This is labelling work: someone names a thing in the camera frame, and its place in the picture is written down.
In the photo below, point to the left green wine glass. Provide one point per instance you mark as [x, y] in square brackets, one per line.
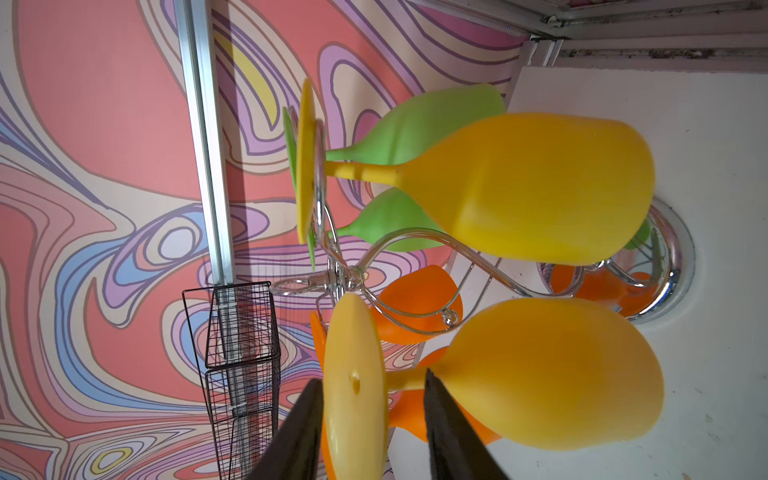
[390, 211]

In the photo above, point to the rear orange wine glass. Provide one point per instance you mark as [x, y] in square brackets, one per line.
[420, 294]

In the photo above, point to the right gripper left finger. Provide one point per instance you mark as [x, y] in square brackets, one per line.
[294, 451]

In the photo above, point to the yellow wine glass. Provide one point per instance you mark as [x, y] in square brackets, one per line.
[556, 374]
[542, 187]

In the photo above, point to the back black wire basket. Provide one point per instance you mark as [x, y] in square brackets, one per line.
[236, 350]

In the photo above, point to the green wine glass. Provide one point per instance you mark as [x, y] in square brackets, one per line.
[390, 211]
[413, 127]

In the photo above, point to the front orange wine glass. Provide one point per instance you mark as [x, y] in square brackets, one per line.
[408, 411]

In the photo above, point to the chrome wine glass rack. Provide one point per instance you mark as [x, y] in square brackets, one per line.
[645, 279]

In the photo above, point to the orange wine glass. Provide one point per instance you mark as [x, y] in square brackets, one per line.
[420, 294]
[408, 411]

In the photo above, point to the right green wine glass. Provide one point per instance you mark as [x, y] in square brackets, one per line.
[413, 127]

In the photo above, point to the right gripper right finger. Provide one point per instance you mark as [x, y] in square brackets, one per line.
[455, 450]

